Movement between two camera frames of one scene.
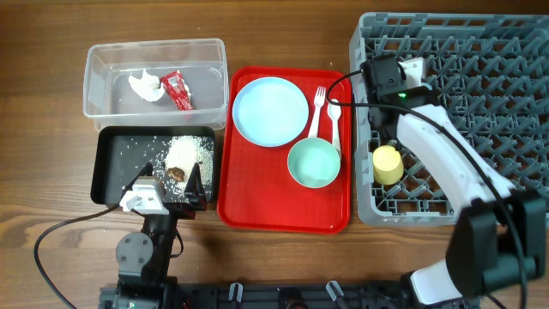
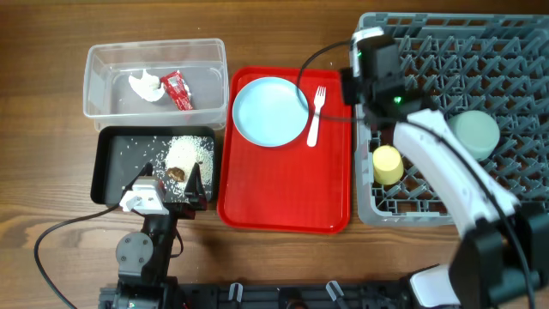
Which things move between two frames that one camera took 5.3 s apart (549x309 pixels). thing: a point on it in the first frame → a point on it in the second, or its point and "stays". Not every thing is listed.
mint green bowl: [314, 162] → [479, 132]
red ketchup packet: [178, 88] stays
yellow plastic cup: [388, 165] stays
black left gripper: [194, 189] stays
